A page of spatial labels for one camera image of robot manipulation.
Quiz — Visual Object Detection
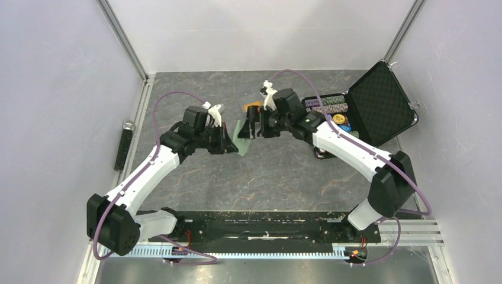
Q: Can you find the black poker chip case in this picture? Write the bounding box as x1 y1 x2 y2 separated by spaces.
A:
301 60 419 147

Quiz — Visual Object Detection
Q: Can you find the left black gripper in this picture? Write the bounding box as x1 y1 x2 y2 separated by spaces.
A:
195 122 238 155

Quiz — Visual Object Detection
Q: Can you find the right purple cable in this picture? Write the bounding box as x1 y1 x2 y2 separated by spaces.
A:
268 69 433 268

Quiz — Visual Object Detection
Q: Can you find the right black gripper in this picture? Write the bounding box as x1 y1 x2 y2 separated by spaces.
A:
239 105 292 139

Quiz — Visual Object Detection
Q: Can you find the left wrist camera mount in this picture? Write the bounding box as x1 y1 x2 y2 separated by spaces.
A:
202 102 224 127

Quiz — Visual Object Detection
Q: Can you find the clear plastic card box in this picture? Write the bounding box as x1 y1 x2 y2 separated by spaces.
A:
238 93 273 128

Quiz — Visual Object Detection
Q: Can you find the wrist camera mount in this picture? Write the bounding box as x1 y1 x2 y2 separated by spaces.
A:
202 102 224 127
260 80 277 111

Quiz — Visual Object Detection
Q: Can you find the orange credit card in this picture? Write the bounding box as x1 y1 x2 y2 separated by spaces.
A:
243 101 262 112

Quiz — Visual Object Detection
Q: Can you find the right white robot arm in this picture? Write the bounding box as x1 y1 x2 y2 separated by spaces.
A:
237 88 416 241

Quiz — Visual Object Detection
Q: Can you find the white slotted cable duct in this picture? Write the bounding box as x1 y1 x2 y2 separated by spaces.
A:
125 243 357 261

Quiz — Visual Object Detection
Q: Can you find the green leather card holder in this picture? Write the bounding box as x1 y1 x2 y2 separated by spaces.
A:
232 120 251 156

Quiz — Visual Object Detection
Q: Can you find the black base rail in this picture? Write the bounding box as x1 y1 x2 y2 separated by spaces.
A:
167 211 381 244

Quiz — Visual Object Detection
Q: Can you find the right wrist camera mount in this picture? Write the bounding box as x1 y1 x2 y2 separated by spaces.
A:
260 80 277 111

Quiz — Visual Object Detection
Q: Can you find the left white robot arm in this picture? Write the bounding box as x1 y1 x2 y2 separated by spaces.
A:
86 102 238 256

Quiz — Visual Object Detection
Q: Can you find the black tool silver knob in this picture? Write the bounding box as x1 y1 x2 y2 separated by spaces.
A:
114 120 135 172

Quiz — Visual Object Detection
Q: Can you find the yellow dealer chip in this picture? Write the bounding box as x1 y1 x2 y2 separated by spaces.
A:
333 114 347 125

